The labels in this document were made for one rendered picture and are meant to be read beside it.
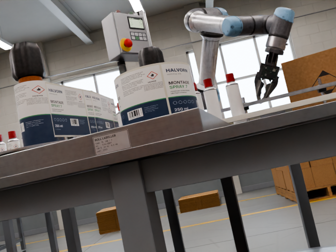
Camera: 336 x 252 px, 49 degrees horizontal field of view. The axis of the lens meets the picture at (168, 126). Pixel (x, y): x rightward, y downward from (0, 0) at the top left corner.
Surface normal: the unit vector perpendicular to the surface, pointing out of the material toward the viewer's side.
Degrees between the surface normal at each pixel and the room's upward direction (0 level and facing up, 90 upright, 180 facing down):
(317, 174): 90
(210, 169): 90
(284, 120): 90
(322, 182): 90
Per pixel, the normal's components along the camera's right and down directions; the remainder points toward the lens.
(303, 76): -0.41, -0.01
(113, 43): -0.76, 0.09
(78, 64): -0.11, -0.08
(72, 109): 0.91, -0.23
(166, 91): 0.20, -0.15
